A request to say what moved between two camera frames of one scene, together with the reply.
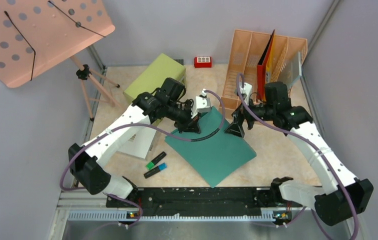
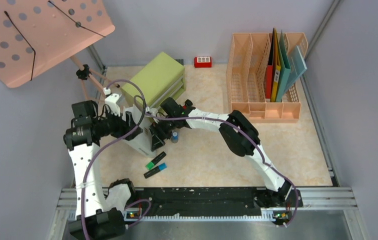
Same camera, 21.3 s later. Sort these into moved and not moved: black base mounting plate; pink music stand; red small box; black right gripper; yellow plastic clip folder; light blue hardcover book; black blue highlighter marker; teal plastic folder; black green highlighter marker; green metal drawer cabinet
Moved: black right gripper; yellow plastic clip folder; teal plastic folder; light blue hardcover book
Not moved: red small box; pink music stand; black green highlighter marker; black base mounting plate; black blue highlighter marker; green metal drawer cabinet
